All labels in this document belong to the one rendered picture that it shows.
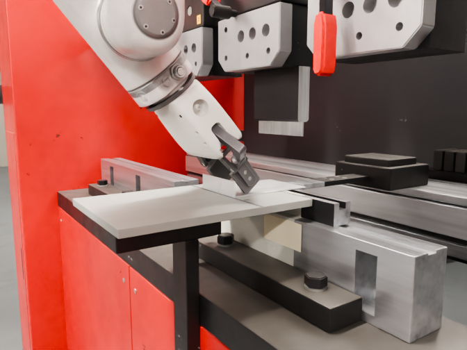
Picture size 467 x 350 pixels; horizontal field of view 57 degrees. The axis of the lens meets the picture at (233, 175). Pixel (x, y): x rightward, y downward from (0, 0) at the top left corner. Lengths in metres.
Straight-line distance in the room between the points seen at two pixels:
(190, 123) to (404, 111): 0.69
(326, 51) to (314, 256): 0.26
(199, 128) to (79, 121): 0.89
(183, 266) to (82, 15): 0.32
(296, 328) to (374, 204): 0.38
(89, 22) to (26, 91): 0.87
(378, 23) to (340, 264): 0.27
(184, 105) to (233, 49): 0.18
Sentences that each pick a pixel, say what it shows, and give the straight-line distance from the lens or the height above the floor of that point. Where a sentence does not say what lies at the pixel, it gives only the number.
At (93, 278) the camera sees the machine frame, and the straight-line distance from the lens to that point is 1.10.
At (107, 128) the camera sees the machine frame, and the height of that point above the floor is 1.06.
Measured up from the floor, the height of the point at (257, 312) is 0.87.
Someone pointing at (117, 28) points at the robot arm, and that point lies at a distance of 0.44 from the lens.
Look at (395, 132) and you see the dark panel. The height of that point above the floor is 1.06.
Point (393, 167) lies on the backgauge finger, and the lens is 0.76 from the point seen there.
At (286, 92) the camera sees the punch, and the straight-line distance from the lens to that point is 0.61.
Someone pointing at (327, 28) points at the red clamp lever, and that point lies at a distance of 0.48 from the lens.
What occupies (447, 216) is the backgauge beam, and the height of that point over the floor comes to 0.95.
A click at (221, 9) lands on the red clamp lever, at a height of 1.26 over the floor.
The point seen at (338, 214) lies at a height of 0.98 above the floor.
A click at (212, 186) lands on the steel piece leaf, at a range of 0.61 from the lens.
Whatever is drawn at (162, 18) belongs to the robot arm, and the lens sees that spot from 0.44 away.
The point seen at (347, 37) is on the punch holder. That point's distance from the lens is 0.50.
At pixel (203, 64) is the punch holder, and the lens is 0.74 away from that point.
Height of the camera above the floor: 1.12
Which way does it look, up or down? 9 degrees down
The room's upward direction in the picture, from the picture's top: straight up
